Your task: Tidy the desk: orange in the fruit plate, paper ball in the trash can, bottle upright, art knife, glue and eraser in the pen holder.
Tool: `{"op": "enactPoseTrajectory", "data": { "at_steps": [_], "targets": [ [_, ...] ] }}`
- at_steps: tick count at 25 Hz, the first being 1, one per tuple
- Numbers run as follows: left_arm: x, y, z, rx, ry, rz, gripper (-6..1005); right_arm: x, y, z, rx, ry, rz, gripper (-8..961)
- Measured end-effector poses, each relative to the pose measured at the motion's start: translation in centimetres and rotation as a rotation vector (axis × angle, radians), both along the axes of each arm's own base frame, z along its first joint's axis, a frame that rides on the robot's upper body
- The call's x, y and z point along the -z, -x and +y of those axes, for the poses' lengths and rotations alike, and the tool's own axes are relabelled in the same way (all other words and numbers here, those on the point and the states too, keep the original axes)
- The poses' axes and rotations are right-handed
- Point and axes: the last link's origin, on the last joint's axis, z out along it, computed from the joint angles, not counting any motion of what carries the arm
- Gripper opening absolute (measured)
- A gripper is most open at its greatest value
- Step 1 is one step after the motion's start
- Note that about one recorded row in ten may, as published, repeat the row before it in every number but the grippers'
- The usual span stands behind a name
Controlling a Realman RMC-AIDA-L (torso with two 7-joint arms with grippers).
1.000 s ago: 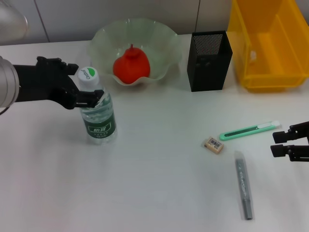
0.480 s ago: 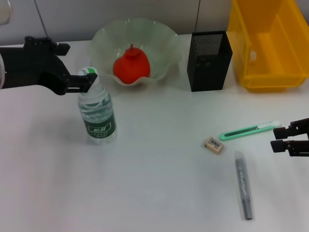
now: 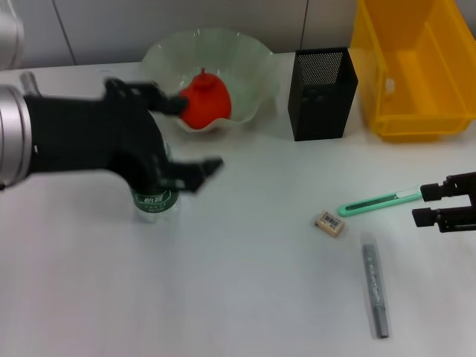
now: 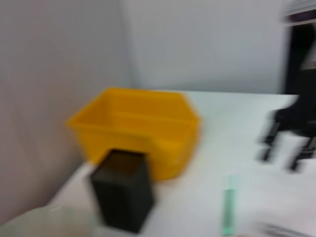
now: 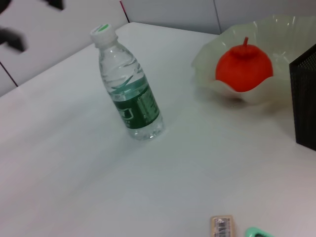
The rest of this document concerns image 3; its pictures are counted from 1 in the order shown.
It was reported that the clear green-label water bottle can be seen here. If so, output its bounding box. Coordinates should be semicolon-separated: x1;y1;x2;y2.
129;141;182;225

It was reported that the red pear-shaped fruit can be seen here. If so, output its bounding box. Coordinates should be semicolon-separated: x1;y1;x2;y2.
178;66;234;132

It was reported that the yellow plastic storage bin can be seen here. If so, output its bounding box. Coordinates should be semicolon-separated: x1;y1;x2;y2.
350;0;476;144

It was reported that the black mesh pen holder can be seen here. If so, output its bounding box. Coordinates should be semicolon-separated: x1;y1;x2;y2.
287;46;360;143

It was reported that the beige eraser with barcode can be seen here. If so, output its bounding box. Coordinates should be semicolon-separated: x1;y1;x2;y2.
313;209;347;239

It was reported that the mint green utility knife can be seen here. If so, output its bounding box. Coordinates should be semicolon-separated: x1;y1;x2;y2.
337;187;425;218

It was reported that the pale green wavy fruit bowl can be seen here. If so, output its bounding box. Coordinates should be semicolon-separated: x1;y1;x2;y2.
140;26;281;135

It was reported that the grey pen in clear sleeve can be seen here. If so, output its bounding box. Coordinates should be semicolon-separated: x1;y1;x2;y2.
361;234;391;340

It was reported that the grey left gripper cable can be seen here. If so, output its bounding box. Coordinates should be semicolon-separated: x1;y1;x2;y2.
19;71;39;97

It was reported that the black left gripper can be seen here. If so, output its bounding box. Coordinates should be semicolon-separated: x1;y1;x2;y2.
23;77;225;195

